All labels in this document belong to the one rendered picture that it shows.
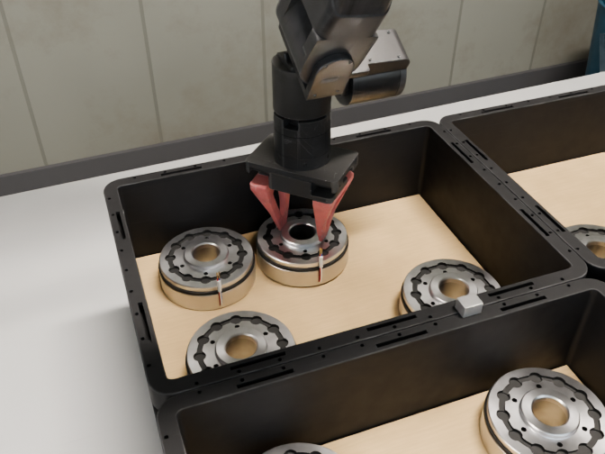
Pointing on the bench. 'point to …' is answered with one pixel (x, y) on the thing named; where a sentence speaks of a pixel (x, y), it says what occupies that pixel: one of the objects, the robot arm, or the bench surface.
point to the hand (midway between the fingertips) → (302, 226)
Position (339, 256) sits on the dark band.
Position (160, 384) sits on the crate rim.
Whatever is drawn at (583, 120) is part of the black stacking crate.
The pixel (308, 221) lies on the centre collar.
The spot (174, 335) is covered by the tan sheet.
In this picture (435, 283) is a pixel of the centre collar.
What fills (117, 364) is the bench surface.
